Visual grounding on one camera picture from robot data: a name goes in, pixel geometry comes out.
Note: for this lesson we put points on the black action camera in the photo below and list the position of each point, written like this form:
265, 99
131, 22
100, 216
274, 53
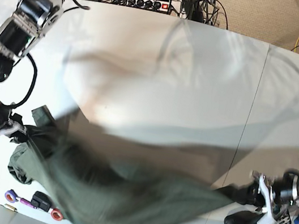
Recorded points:
41, 201

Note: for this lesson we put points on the purple tape roll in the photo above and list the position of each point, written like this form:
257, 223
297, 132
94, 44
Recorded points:
11, 196

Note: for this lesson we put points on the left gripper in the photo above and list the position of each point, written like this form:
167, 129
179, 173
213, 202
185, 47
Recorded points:
265, 191

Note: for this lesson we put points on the red tape roll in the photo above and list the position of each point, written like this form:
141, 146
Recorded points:
56, 214

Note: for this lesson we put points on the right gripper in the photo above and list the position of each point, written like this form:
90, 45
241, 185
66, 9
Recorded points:
11, 125

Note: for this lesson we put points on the dark green t-shirt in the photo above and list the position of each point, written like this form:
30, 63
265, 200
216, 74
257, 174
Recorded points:
90, 188

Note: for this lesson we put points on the black power strip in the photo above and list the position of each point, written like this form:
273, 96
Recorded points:
156, 6

